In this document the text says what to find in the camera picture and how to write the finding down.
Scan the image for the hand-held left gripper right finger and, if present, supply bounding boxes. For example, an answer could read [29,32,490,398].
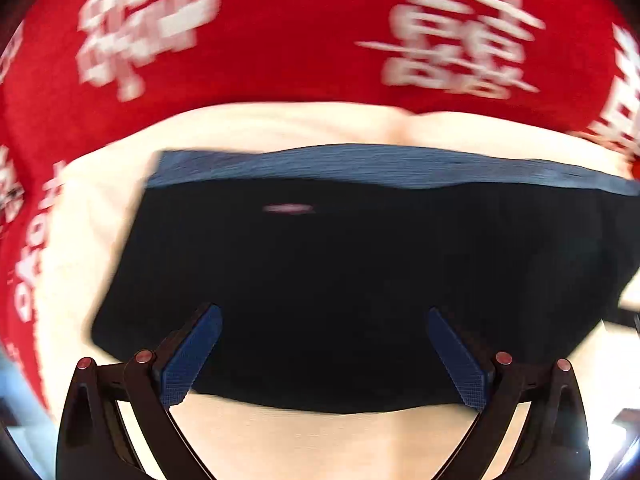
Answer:
[426,307,590,480]

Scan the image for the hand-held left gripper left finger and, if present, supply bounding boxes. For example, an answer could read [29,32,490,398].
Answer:
[56,303,223,480]

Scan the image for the dark navy pants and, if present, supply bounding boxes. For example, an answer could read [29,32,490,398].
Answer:
[90,144,640,415]

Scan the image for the cream cloth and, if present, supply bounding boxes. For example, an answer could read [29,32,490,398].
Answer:
[35,101,640,480]

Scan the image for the red printed blanket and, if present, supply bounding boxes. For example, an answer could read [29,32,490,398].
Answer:
[0,0,640,411]

